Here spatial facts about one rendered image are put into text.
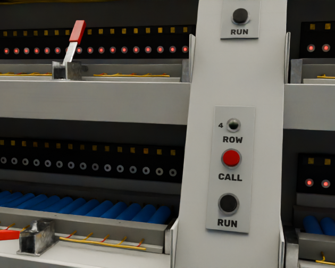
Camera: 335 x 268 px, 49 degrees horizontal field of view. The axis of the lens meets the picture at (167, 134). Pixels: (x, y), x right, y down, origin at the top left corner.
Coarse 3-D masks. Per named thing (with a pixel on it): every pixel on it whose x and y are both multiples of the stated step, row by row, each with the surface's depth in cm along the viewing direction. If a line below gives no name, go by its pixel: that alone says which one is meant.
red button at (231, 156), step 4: (228, 152) 35; (232, 152) 35; (236, 152) 35; (224, 156) 35; (228, 156) 35; (232, 156) 35; (236, 156) 35; (224, 160) 35; (228, 160) 35; (232, 160) 35; (236, 160) 35; (228, 164) 35; (232, 164) 35; (236, 164) 35
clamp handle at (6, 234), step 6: (30, 222) 39; (36, 222) 39; (36, 228) 39; (0, 234) 33; (6, 234) 34; (12, 234) 35; (18, 234) 36; (24, 234) 37; (30, 234) 38; (0, 240) 33
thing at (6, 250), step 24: (168, 192) 53; (168, 240) 39; (0, 264) 38; (24, 264) 38; (48, 264) 37; (72, 264) 37; (96, 264) 37; (120, 264) 37; (144, 264) 37; (168, 264) 37
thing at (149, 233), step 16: (0, 208) 46; (16, 208) 46; (0, 224) 45; (16, 224) 44; (64, 224) 42; (80, 224) 42; (96, 224) 41; (112, 224) 41; (128, 224) 41; (144, 224) 41; (160, 224) 41; (80, 240) 40; (128, 240) 41; (144, 240) 40; (160, 240) 40
